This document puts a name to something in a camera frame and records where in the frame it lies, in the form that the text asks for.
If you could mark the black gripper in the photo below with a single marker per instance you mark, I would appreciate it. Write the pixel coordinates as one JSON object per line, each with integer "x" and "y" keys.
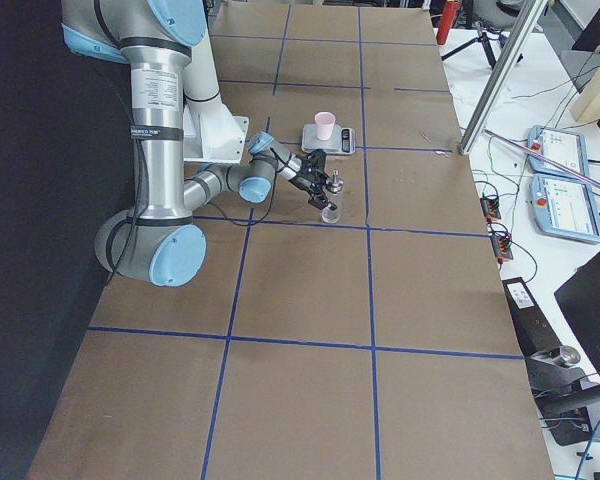
{"x": 305, "y": 184}

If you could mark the clear glass sauce bottle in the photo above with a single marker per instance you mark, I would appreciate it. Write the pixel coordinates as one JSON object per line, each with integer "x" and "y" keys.
{"x": 332, "y": 213}

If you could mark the pink plastic cup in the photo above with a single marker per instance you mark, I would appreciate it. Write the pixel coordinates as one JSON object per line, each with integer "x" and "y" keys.
{"x": 324, "y": 123}

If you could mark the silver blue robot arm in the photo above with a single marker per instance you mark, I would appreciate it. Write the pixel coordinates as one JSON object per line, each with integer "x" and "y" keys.
{"x": 156, "y": 240}

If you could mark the silver digital kitchen scale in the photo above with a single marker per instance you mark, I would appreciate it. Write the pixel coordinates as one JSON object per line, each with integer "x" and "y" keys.
{"x": 341, "y": 142}

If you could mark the upper orange black connector box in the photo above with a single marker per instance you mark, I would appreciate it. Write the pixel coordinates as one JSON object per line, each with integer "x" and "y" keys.
{"x": 490, "y": 208}

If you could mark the orange black connector box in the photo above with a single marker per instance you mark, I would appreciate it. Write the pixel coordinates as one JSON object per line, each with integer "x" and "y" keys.
{"x": 490, "y": 208}
{"x": 501, "y": 244}

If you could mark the lower orange black connector box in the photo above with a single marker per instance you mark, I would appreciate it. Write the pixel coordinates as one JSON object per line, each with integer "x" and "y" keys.
{"x": 501, "y": 244}

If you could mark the red cylinder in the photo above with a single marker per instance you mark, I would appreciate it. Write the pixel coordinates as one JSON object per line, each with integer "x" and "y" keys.
{"x": 446, "y": 22}

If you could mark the black tripod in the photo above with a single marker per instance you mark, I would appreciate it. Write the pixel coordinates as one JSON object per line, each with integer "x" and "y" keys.
{"x": 486, "y": 34}

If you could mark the lower blue teach pendant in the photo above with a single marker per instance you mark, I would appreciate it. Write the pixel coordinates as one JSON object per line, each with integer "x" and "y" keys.
{"x": 564, "y": 208}

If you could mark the blue teach pendant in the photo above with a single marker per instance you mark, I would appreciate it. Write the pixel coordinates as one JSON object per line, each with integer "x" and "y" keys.
{"x": 562, "y": 146}
{"x": 564, "y": 208}

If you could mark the upper blue teach pendant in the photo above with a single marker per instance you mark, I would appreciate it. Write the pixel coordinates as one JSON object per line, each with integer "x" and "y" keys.
{"x": 562, "y": 146}

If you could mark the black box with label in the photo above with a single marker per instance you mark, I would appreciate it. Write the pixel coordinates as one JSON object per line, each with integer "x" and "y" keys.
{"x": 533, "y": 330}

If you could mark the thin metal rod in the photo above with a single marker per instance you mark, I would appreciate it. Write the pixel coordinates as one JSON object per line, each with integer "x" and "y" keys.
{"x": 573, "y": 173}

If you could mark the black monitor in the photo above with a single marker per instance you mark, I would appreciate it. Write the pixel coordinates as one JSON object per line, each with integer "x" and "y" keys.
{"x": 579, "y": 301}

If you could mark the silver metal knob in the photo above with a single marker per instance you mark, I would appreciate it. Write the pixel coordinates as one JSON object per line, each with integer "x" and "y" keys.
{"x": 566, "y": 356}

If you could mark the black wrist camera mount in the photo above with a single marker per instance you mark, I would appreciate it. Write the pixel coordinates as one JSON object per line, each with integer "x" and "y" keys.
{"x": 314, "y": 162}

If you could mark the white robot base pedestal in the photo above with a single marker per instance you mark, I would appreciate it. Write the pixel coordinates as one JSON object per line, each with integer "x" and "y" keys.
{"x": 212, "y": 134}

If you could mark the aluminium frame post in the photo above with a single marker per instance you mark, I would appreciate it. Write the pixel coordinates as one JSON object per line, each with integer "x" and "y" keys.
{"x": 522, "y": 28}

